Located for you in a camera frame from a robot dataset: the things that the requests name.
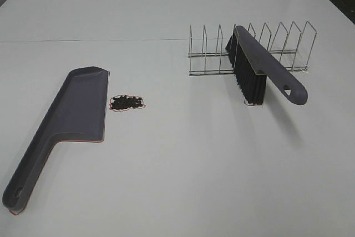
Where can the pile of coffee beans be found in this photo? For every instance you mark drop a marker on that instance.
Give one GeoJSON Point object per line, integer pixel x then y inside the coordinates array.
{"type": "Point", "coordinates": [122, 103]}

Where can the purple hand brush black bristles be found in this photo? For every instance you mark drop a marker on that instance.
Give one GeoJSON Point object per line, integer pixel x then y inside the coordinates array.
{"type": "Point", "coordinates": [253, 65]}

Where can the purple plastic dustpan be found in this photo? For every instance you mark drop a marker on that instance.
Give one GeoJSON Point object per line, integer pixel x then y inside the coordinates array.
{"type": "Point", "coordinates": [77, 114]}

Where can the metal wire rack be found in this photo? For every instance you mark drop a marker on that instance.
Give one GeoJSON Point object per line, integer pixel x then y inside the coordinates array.
{"type": "Point", "coordinates": [292, 46]}

